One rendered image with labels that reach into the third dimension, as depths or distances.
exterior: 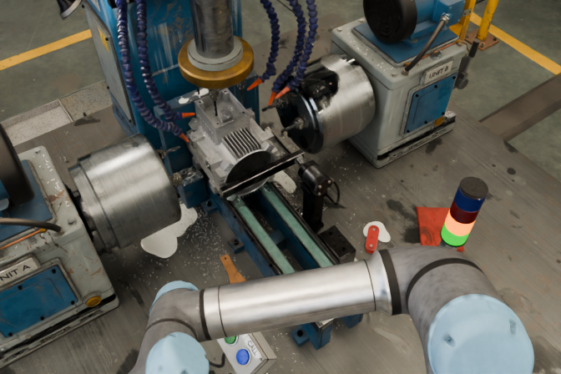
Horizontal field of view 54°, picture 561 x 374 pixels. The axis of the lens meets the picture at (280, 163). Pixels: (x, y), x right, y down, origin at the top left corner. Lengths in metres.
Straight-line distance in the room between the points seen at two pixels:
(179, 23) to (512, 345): 1.12
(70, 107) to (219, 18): 1.54
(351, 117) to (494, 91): 2.01
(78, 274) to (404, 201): 0.94
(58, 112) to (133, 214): 1.46
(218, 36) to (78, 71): 2.38
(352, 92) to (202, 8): 0.51
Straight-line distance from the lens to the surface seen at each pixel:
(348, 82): 1.53
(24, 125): 2.73
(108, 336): 1.52
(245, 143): 1.43
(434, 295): 0.74
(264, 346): 1.16
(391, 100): 1.59
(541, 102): 3.44
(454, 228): 1.32
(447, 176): 1.81
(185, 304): 0.83
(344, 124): 1.53
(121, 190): 1.32
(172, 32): 1.50
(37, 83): 3.58
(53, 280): 1.35
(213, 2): 1.22
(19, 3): 4.35
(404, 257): 0.81
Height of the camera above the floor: 2.13
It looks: 49 degrees down
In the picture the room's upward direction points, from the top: straight up
